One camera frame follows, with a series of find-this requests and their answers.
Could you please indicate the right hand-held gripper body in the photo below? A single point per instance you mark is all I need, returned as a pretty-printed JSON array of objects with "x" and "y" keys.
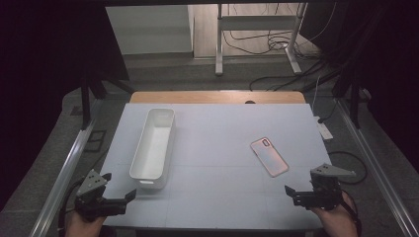
[{"x": 324, "y": 197}]

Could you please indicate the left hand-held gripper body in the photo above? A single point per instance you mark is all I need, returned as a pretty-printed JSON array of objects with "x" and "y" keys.
[{"x": 94, "y": 205}]

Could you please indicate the pink phone case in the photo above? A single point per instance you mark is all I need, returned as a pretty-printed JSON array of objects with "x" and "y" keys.
[{"x": 268, "y": 157}]

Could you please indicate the white plastic storage box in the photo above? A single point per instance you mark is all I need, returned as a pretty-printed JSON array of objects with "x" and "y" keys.
[{"x": 153, "y": 148}]

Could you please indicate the person's left hand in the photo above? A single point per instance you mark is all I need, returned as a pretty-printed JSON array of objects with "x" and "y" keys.
[{"x": 84, "y": 228}]

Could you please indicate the person's right hand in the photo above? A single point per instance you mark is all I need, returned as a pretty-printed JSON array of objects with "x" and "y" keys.
[{"x": 339, "y": 223}]

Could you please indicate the white power strip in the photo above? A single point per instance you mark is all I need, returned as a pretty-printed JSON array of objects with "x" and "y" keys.
[{"x": 326, "y": 131}]

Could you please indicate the black metal stand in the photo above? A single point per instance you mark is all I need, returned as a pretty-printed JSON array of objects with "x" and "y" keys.
[
  {"x": 85, "y": 105},
  {"x": 354, "y": 108}
]

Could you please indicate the white table board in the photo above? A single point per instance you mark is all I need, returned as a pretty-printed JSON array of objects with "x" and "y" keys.
[{"x": 214, "y": 148}]

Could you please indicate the wooden table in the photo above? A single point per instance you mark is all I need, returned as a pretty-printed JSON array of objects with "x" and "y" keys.
[{"x": 197, "y": 97}]

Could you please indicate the white cabinet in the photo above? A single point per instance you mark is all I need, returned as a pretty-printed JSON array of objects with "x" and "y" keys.
[{"x": 148, "y": 29}]

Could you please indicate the aluminium rail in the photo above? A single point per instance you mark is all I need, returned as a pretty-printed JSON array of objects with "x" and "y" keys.
[
  {"x": 372, "y": 164},
  {"x": 66, "y": 171}
]

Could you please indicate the white desk frame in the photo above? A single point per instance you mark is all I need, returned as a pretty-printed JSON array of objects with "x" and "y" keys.
[{"x": 257, "y": 22}]

